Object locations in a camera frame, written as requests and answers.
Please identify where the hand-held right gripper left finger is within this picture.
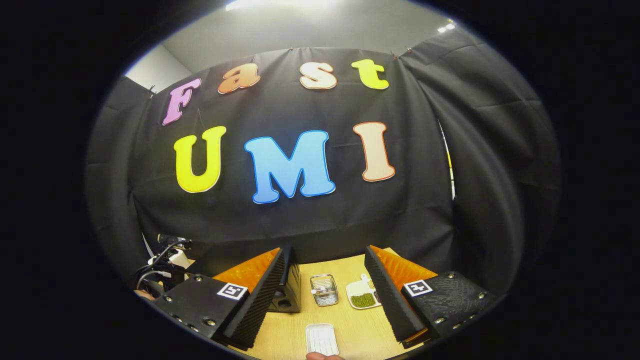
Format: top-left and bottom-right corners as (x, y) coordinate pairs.
(152, 246), (286, 351)

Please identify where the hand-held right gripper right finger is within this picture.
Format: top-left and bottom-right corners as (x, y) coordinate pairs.
(364, 245), (497, 349)

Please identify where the black electric oven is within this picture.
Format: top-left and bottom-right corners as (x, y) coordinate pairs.
(267, 245), (302, 314)

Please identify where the white toaster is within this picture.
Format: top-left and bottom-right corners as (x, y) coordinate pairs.
(148, 248), (195, 271)

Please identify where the white divided plate with beans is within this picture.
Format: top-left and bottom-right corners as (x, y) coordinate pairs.
(346, 274), (383, 310)

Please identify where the white rectangular tray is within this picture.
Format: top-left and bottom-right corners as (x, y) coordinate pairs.
(305, 323), (340, 357)

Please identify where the black backdrop cloth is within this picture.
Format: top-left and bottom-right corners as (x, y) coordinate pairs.
(85, 27), (561, 301)

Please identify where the large ceiling light panel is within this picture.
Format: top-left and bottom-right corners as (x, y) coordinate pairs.
(225, 0), (341, 12)

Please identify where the metal wire basket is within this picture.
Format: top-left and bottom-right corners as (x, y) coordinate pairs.
(310, 274), (339, 307)

